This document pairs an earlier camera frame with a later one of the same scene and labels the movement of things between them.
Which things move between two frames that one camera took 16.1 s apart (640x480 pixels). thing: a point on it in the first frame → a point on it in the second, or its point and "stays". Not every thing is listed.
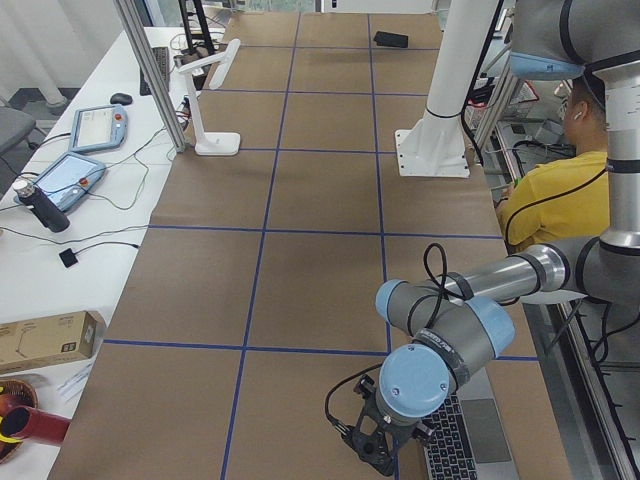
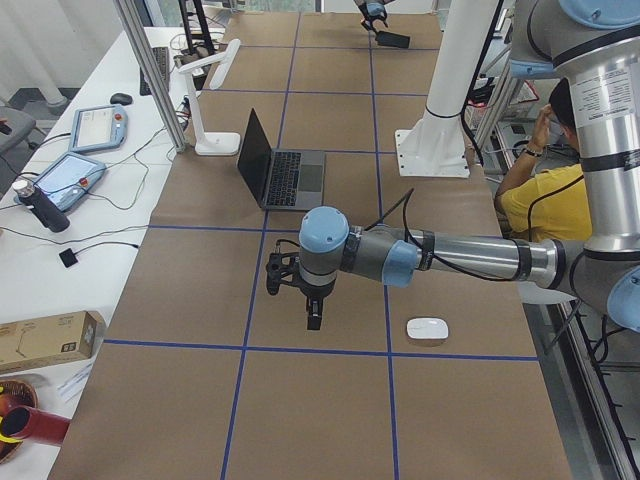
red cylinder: x=28 y=422 stays
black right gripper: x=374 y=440 → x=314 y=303
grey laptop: x=470 y=440 → x=279 y=178
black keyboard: x=162 y=58 stays
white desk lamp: x=213 y=143 stays
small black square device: x=68 y=257 stays
